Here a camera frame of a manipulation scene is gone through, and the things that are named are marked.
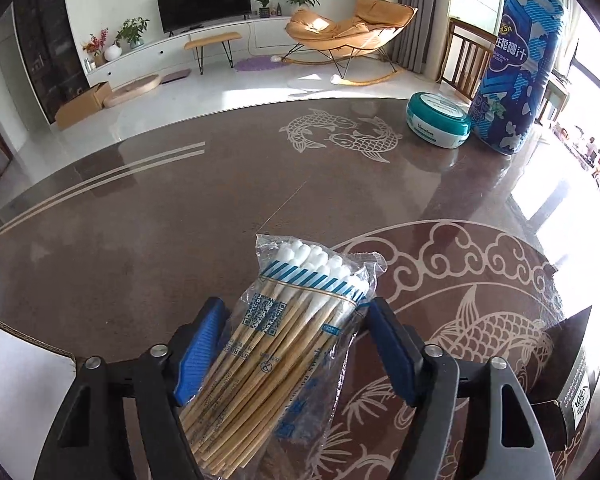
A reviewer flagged teal and white cream jar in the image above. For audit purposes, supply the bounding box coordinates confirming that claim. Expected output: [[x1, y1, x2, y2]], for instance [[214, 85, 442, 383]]
[[406, 91, 473, 150]]

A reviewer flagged cotton swab pack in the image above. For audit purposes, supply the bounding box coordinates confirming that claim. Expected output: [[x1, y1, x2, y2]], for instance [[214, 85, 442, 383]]
[[177, 232, 387, 480]]

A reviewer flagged blue patterned can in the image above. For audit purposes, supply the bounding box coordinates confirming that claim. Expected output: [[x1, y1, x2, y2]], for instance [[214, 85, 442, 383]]
[[470, 0, 566, 156]]

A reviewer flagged black flat television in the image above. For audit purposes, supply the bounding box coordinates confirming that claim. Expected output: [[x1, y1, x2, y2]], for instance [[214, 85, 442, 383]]
[[156, 0, 253, 35]]

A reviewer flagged dark glass display cabinet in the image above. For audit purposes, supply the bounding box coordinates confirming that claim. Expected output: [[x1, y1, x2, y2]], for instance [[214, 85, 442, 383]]
[[12, 0, 88, 123]]

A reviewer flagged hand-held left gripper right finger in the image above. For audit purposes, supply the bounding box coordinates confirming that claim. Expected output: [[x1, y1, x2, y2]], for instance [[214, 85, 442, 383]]
[[365, 297, 558, 480]]

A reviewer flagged slatted wooden chair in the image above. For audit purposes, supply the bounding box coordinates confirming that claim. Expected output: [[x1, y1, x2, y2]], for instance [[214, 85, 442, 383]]
[[437, 16, 498, 103]]

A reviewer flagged white cardboard container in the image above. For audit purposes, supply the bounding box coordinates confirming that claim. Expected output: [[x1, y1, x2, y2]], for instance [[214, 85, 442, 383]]
[[0, 307, 78, 480]]

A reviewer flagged white television cabinet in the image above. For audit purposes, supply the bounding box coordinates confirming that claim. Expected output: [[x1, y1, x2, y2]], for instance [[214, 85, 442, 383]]
[[82, 12, 301, 93]]

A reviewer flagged brown cardboard box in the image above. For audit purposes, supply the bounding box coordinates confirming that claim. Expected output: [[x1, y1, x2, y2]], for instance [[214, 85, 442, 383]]
[[54, 81, 113, 131]]

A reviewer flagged orange rocking chair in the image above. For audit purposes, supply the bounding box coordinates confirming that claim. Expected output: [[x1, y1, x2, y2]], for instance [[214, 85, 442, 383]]
[[275, 0, 419, 86]]

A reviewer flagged red flower arrangement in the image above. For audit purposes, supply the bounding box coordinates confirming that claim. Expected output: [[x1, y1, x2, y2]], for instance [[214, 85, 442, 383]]
[[82, 29, 110, 66]]

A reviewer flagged round beige floor cushion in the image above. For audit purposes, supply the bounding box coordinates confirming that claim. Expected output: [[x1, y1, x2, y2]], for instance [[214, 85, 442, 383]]
[[102, 74, 162, 109]]

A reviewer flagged grey curtain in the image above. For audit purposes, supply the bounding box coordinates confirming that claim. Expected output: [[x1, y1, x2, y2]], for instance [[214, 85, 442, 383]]
[[397, 0, 453, 81]]

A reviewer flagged wooden bench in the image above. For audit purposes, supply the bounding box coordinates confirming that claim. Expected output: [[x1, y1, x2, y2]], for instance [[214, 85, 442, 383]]
[[183, 31, 242, 72]]

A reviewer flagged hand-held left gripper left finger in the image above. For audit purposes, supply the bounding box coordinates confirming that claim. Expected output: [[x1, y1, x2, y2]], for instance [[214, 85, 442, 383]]
[[32, 296, 231, 480]]

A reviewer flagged green potted plant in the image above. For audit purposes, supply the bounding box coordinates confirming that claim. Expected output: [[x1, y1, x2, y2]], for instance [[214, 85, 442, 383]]
[[115, 17, 150, 50]]

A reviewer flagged purple floor mat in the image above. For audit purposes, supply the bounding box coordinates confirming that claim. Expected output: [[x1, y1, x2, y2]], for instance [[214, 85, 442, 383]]
[[235, 56, 277, 73]]

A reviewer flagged black rectangular box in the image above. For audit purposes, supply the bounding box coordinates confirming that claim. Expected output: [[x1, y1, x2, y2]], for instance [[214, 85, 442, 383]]
[[540, 305, 600, 453]]

